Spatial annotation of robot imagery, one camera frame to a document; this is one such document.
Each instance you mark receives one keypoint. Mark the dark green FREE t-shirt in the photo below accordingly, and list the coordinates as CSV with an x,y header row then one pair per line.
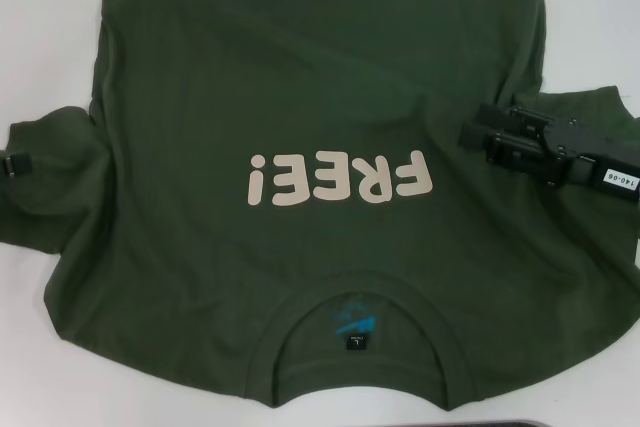
x,y
350,72

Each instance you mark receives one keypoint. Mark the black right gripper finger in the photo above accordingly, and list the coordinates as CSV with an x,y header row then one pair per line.
x,y
515,152
505,117

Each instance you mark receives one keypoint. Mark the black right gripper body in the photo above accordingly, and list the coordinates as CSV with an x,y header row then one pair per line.
x,y
590,157

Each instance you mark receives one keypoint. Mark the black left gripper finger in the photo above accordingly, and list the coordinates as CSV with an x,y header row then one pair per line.
x,y
20,165

